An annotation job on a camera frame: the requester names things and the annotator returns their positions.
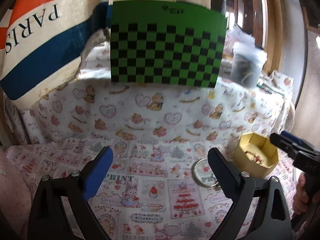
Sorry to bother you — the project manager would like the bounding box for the yellow octagonal jewelry box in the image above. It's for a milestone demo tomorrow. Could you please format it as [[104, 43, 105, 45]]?
[[232, 133, 279, 178]]

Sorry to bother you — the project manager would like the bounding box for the person's right hand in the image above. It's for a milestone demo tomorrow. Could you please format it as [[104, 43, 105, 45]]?
[[292, 172, 309, 215]]

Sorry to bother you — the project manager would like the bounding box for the teddy bear print cloth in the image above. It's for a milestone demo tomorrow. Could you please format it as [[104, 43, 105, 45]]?
[[3, 30, 295, 155]]

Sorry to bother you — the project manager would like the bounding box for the strawberry print bed sheet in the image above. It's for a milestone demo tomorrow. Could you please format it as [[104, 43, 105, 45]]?
[[4, 134, 301, 240]]

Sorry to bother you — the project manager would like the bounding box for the clear plastic lidded tub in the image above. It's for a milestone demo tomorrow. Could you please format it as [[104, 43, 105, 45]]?
[[231, 42, 267, 89]]

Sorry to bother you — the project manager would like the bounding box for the green black checkered box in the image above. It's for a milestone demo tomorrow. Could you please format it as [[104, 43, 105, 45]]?
[[110, 0, 227, 88]]

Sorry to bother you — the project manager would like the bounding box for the striped Paris tote bag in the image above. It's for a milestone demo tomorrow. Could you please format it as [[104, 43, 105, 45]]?
[[1, 0, 224, 111]]

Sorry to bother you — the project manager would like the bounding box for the silver bangle ring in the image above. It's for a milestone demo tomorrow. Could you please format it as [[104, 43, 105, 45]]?
[[191, 158, 222, 189]]

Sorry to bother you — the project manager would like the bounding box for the wooden window frame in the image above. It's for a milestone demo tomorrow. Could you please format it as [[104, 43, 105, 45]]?
[[226, 0, 293, 74]]

